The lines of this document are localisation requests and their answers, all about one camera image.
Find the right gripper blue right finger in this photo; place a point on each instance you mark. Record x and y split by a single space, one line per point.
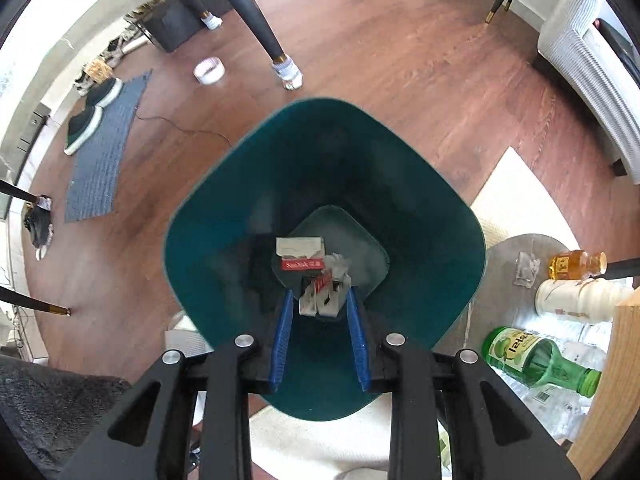
358 339

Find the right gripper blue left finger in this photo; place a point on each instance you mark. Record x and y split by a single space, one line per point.
280 340

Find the red white SanDisk package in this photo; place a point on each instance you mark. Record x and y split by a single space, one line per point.
301 253

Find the dark green trash bin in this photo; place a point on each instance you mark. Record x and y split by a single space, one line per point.
318 201

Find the beige rug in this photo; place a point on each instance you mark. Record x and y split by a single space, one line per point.
512 202

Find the green glass bottle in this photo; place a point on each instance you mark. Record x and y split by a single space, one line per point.
535 361

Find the round grey marble coffee table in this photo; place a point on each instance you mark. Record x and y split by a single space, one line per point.
607 447

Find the amber tea bottle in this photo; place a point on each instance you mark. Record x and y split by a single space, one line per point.
577 265

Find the white milk drink bottle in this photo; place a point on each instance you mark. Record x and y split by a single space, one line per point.
589 301

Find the grey striped floor mat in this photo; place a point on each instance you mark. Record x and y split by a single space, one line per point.
92 189

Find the black dining table leg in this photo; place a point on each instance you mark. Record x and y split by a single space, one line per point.
284 66

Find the clear tape roll on floor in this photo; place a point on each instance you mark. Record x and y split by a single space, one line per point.
209 71

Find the black white shoe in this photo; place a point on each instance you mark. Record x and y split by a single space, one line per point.
105 93
81 128

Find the grey fabric armchair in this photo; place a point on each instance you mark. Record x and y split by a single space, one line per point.
572 41

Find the black bag on armchair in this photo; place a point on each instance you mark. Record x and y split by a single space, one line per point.
624 49

